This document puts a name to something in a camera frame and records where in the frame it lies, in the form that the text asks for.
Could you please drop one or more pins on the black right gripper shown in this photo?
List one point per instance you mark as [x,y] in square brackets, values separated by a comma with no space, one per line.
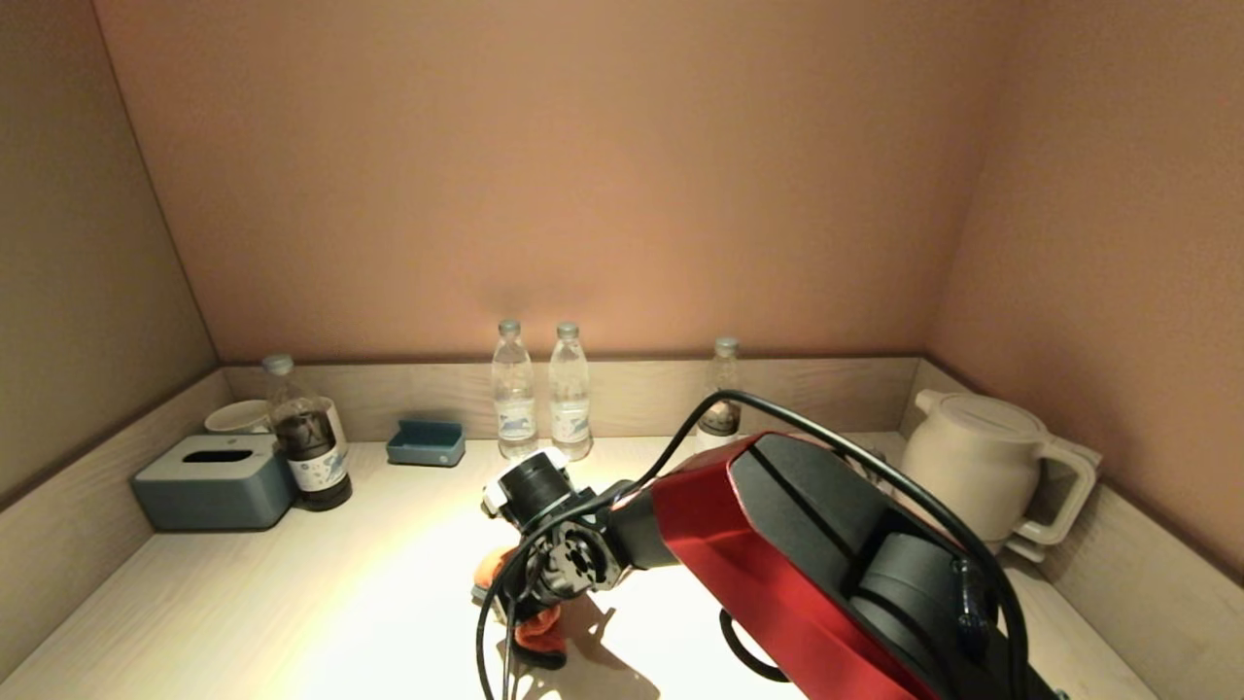
[578,559]

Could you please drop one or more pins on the orange microfibre cloth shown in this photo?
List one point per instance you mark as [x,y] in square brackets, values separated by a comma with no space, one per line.
[535,627]

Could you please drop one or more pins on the red and black right arm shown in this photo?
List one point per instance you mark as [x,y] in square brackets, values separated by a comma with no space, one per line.
[777,544]

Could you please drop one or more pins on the clear water bottle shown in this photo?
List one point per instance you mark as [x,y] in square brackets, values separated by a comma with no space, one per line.
[514,408]
[570,408]

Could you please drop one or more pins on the small blue tray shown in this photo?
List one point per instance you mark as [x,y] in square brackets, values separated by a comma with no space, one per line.
[426,447]

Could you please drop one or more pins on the slim dark drink bottle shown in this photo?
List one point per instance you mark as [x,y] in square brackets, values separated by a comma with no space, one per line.
[721,374]

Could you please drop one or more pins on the large dark drink bottle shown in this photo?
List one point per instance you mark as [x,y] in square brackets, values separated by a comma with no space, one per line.
[311,447]

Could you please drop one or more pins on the blue-grey tissue box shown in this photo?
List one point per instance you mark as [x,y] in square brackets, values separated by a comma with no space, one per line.
[216,491]

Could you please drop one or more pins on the white ceramic mug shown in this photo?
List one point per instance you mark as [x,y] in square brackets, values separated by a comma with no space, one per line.
[231,418]

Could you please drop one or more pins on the white electric kettle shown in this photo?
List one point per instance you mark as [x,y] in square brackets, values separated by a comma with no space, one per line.
[972,467]

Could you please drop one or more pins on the black wrist camera white mount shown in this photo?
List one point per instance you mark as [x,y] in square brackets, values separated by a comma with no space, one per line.
[535,486]

